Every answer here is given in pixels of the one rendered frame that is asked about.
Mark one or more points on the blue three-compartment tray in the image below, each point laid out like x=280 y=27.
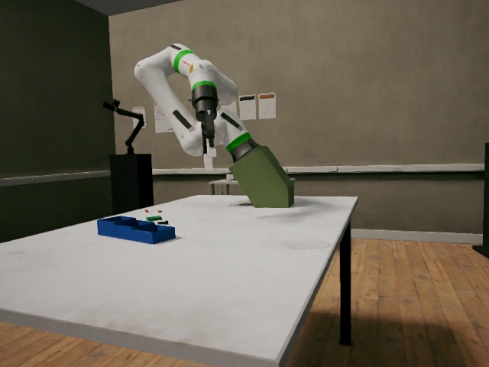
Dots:
x=129 y=228

